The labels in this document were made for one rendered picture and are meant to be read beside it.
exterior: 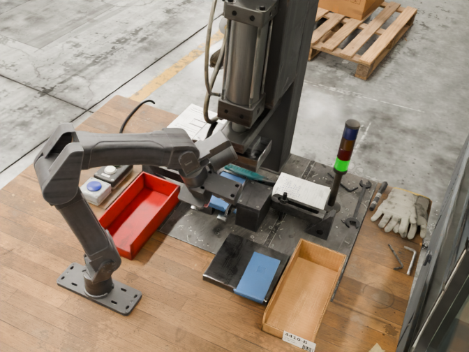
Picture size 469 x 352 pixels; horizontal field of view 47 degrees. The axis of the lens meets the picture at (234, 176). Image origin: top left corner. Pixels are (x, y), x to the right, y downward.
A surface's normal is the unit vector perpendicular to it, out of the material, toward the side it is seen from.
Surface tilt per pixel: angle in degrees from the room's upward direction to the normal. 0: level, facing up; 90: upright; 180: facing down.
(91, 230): 89
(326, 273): 0
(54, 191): 90
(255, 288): 0
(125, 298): 0
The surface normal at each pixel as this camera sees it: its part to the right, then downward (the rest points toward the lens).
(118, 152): 0.44, 0.58
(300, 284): 0.08, -0.75
